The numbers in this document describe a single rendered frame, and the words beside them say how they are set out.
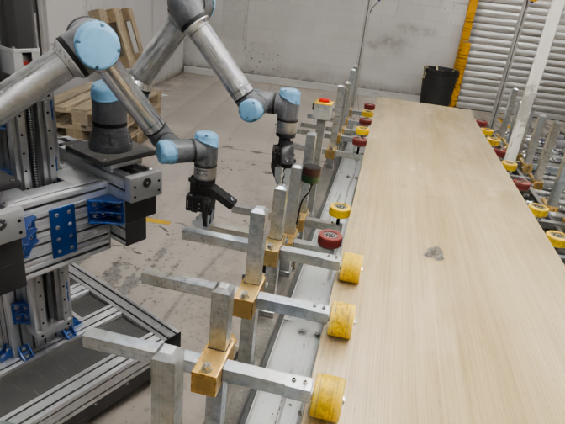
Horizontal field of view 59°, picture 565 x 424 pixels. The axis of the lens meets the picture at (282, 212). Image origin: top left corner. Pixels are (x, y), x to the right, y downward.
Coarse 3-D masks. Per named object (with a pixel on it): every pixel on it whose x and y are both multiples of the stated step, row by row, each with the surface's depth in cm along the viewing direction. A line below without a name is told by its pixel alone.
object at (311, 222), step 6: (240, 204) 195; (234, 210) 194; (240, 210) 194; (246, 210) 193; (270, 210) 193; (270, 216) 192; (306, 222) 190; (312, 222) 189; (318, 222) 189; (324, 222) 189; (330, 222) 189; (318, 228) 190; (324, 228) 189; (330, 228) 188; (336, 228) 188
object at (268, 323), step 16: (352, 128) 400; (336, 160) 303; (320, 176) 274; (320, 192) 253; (320, 208) 235; (288, 272) 175; (288, 288) 169; (272, 320) 152; (256, 336) 145; (272, 336) 147; (256, 352) 138; (240, 400) 122; (224, 416) 117; (240, 416) 118
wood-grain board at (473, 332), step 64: (384, 128) 306; (448, 128) 324; (384, 192) 206; (448, 192) 214; (512, 192) 223; (384, 256) 155; (448, 256) 159; (512, 256) 164; (384, 320) 124; (448, 320) 127; (512, 320) 130; (384, 384) 103; (448, 384) 106; (512, 384) 108
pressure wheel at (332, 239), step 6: (324, 234) 163; (330, 234) 163; (336, 234) 164; (318, 240) 163; (324, 240) 161; (330, 240) 160; (336, 240) 160; (324, 246) 161; (330, 246) 161; (336, 246) 161
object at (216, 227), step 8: (216, 224) 172; (224, 232) 170; (232, 232) 169; (240, 232) 169; (248, 232) 168; (296, 240) 167; (304, 240) 168; (304, 248) 166; (312, 248) 165; (320, 248) 164
